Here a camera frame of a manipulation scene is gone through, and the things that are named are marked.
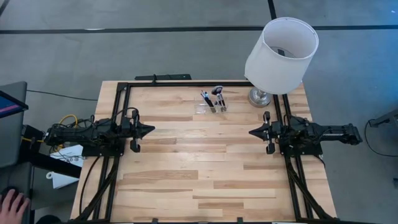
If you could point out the slim brush with silver ferrule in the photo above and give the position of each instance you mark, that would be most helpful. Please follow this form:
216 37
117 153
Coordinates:
207 100

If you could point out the grey side desk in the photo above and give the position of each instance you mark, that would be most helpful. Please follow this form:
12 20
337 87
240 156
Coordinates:
12 149

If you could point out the black camera bar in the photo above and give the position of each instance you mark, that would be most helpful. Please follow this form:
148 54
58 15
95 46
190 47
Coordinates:
168 76

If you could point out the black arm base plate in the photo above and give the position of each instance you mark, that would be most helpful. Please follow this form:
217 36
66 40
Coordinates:
304 152
102 152

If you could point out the white shade table lamp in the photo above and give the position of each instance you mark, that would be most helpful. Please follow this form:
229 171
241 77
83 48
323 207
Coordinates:
273 68

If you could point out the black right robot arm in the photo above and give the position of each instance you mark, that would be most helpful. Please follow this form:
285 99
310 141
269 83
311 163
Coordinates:
329 132

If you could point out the short black silver-ended brush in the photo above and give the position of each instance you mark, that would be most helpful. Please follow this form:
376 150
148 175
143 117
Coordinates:
212 107

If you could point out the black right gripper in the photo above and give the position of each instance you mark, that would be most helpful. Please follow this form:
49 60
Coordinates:
275 132

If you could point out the white printed paper sheet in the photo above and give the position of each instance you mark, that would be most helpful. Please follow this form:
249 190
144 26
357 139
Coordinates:
70 154

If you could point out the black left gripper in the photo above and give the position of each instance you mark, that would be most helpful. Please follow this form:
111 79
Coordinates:
134 130

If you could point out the black equipment stand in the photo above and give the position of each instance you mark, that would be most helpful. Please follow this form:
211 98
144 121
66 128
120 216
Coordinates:
56 165

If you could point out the person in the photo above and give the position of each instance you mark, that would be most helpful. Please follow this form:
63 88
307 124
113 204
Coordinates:
48 220

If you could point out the dark computer monitor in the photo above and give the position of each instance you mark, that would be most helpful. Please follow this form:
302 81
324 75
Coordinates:
9 105

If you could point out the person's hand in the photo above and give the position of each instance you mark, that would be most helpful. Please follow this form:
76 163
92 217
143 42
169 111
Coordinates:
12 208

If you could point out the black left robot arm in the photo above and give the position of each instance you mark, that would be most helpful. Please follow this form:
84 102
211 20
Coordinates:
77 133

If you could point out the black computer mouse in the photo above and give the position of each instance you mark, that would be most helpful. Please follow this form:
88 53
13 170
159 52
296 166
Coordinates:
8 188

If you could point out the white paper tag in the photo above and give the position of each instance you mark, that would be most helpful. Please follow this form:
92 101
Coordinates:
60 182

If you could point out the black aluminium table frame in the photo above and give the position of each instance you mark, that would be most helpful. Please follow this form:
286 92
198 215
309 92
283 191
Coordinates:
186 84

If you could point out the clear plastic organizer container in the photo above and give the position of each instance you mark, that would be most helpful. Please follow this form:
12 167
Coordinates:
200 109

